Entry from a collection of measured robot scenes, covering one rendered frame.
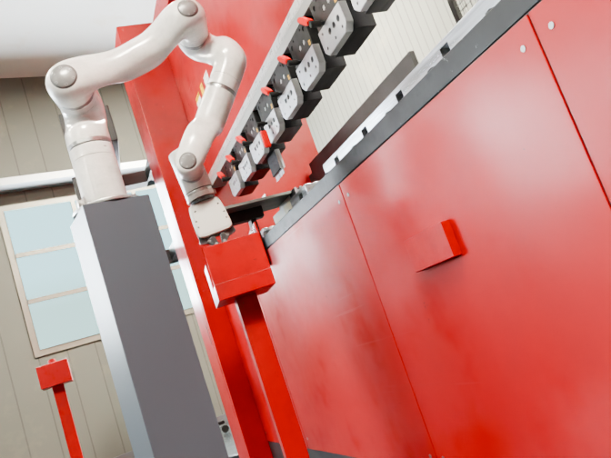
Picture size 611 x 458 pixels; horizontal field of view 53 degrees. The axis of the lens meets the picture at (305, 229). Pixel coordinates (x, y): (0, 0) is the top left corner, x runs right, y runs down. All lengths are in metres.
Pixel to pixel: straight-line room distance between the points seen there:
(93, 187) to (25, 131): 4.18
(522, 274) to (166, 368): 0.93
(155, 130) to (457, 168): 2.27
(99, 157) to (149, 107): 1.51
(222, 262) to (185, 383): 0.33
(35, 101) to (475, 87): 5.27
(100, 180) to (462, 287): 1.01
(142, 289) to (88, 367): 3.77
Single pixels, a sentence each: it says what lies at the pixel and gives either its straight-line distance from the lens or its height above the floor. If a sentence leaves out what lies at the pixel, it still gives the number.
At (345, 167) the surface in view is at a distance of 1.49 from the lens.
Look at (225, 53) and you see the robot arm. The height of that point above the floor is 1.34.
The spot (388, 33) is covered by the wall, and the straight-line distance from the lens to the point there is 5.28.
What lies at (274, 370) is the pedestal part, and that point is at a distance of 1.72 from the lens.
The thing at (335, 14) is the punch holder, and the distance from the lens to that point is 1.64.
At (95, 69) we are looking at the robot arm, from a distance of 1.85.
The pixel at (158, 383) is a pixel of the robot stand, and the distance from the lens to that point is 1.62.
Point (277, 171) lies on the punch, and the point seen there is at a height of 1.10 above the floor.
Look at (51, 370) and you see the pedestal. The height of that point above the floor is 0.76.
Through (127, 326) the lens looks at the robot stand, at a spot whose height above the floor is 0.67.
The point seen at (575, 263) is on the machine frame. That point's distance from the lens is 0.99.
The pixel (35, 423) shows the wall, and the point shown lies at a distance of 5.31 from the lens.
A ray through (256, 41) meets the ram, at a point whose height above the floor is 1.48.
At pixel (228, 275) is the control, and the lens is 1.66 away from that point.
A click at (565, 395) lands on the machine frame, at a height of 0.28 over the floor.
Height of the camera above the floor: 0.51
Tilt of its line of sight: 9 degrees up
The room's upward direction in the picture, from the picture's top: 19 degrees counter-clockwise
